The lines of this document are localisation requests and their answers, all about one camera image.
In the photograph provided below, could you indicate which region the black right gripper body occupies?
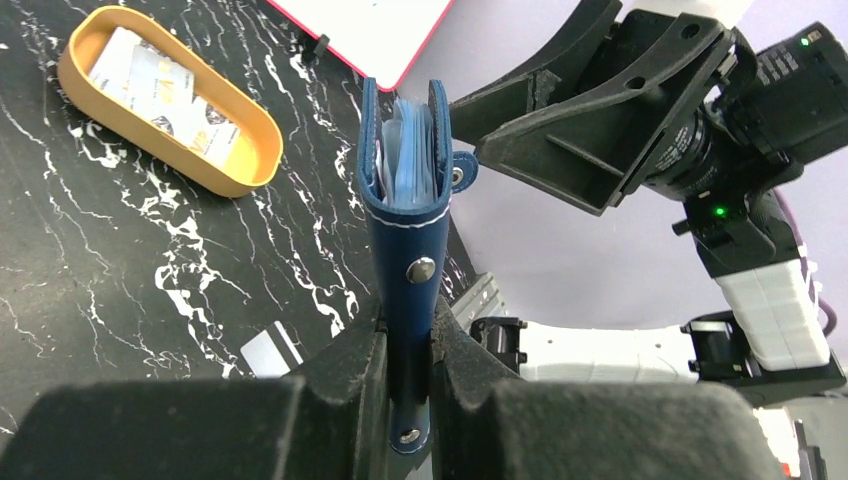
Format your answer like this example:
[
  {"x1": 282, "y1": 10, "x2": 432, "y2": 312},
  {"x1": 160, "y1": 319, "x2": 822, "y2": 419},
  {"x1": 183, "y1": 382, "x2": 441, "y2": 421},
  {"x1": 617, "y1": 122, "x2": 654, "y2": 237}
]
[{"x1": 624, "y1": 22, "x2": 847, "y2": 202}]

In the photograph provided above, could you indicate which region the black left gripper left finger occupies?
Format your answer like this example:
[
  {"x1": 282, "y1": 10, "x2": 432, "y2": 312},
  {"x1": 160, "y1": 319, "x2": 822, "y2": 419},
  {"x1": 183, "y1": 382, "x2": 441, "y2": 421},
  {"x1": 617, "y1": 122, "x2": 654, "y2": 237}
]
[{"x1": 1, "y1": 307, "x2": 388, "y2": 479}]

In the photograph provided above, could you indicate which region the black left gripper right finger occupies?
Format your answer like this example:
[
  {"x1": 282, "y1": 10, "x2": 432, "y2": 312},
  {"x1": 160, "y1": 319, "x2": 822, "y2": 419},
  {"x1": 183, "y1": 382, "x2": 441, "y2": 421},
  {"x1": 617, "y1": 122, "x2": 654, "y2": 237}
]
[{"x1": 430, "y1": 301, "x2": 783, "y2": 479}]

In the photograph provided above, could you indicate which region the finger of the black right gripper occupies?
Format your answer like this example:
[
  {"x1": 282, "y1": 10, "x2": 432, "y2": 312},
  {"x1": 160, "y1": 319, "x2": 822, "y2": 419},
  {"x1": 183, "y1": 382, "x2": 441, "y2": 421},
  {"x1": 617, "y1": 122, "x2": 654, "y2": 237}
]
[
  {"x1": 475, "y1": 13, "x2": 730, "y2": 215},
  {"x1": 450, "y1": 0, "x2": 622, "y2": 145}
]

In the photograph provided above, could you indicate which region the white magnetic stripe card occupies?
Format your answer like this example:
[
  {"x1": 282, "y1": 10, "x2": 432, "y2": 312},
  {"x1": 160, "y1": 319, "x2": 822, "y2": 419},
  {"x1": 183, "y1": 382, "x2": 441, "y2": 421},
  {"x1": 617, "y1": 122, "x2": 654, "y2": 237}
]
[{"x1": 240, "y1": 321, "x2": 305, "y2": 379}]

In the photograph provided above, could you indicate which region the silver credit card stack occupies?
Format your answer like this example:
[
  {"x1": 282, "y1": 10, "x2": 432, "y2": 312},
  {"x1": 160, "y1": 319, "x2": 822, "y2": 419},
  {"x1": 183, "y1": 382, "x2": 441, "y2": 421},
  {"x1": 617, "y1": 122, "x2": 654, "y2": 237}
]
[{"x1": 89, "y1": 27, "x2": 240, "y2": 168}]

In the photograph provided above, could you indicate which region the yellow oval tray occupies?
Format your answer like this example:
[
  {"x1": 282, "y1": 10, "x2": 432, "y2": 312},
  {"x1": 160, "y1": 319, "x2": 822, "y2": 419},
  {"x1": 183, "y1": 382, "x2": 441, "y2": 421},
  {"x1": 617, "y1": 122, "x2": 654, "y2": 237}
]
[{"x1": 57, "y1": 6, "x2": 284, "y2": 198}]

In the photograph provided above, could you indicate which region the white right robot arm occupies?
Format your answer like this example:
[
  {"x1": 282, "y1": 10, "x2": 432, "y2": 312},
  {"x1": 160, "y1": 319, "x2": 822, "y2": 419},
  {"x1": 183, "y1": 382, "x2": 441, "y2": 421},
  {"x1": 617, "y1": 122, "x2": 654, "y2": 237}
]
[{"x1": 450, "y1": 1, "x2": 847, "y2": 407}]

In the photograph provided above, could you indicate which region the pink framed whiteboard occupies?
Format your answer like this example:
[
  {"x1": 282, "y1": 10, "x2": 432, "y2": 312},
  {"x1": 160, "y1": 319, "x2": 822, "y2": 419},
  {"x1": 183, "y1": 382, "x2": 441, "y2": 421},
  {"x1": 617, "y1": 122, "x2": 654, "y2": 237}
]
[{"x1": 261, "y1": 0, "x2": 453, "y2": 92}]

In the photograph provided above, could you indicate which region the blue leather card holder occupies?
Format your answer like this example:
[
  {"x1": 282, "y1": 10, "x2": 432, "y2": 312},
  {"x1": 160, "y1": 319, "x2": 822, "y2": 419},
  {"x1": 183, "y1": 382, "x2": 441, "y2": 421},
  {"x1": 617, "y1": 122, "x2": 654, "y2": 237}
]
[{"x1": 355, "y1": 78, "x2": 479, "y2": 455}]

